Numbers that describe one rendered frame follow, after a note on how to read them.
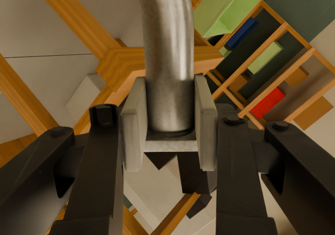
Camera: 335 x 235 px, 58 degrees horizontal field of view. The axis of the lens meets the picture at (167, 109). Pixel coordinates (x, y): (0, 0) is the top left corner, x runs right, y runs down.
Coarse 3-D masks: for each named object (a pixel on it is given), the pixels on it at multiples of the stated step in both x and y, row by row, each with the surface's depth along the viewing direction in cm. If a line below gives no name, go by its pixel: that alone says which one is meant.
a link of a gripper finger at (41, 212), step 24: (48, 144) 11; (0, 168) 10; (24, 168) 10; (48, 168) 10; (0, 192) 8; (24, 192) 9; (48, 192) 10; (0, 216) 8; (24, 216) 9; (48, 216) 10
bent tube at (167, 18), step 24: (144, 0) 16; (168, 0) 16; (144, 24) 17; (168, 24) 16; (192, 24) 17; (144, 48) 18; (168, 48) 17; (192, 48) 18; (168, 72) 17; (192, 72) 18; (168, 96) 18; (192, 96) 18; (168, 120) 18; (192, 120) 19; (168, 144) 18; (192, 144) 18
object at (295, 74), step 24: (240, 24) 515; (288, 24) 483; (216, 48) 536; (264, 48) 506; (312, 48) 471; (216, 72) 593; (240, 72) 531; (288, 72) 493; (216, 96) 558; (240, 96) 582; (264, 96) 521; (312, 96) 487; (264, 120) 571; (288, 120) 507; (312, 120) 501
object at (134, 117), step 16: (144, 80) 19; (128, 96) 16; (144, 96) 17; (128, 112) 13; (144, 112) 17; (128, 128) 13; (144, 128) 17; (128, 144) 14; (144, 144) 17; (128, 160) 14
